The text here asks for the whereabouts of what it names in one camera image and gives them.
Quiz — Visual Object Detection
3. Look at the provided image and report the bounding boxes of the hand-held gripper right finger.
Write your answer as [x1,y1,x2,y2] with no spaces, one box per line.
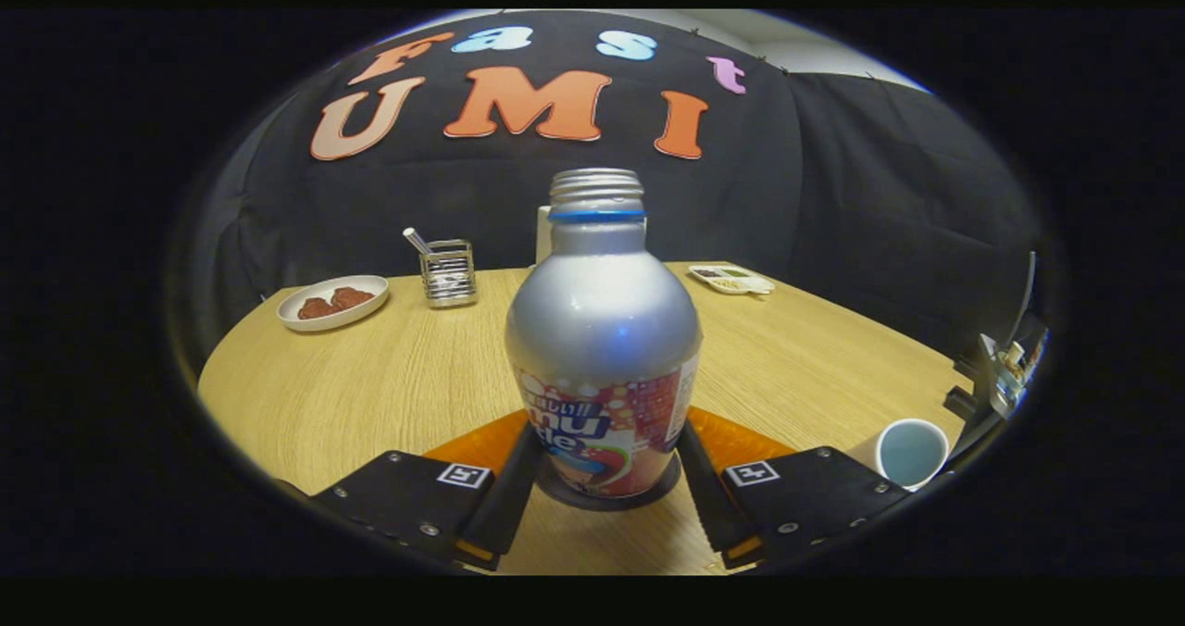
[676,407,917,571]

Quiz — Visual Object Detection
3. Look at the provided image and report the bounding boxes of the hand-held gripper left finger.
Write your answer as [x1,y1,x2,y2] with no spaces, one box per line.
[308,410,556,573]

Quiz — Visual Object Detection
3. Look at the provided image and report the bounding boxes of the white cup blue inside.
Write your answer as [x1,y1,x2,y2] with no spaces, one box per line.
[847,418,952,493]

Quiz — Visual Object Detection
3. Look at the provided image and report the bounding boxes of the dark brown round coaster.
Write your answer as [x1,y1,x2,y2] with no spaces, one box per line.
[535,455,683,512]

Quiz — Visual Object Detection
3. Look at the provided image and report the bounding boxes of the silver juice bottle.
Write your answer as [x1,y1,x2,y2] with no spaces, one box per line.
[505,169,703,499]

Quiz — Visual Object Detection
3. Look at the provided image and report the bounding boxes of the wooden table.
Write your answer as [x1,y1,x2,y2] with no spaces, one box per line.
[197,261,975,576]

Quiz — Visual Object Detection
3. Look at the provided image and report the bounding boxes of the white plate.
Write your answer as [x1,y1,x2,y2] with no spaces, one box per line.
[277,275,391,332]

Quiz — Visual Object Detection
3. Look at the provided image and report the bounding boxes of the small white divided tray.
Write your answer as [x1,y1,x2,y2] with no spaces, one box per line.
[688,264,776,295]

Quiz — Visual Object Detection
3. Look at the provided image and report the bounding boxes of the metal stand with devices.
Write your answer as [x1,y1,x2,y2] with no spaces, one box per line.
[977,251,1052,423]

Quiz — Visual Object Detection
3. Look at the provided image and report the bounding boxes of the black backdrop cloth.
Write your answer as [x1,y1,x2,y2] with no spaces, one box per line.
[167,10,1047,368]

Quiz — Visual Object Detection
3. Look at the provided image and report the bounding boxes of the metal wire utensil holder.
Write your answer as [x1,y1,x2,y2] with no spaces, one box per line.
[419,239,479,308]

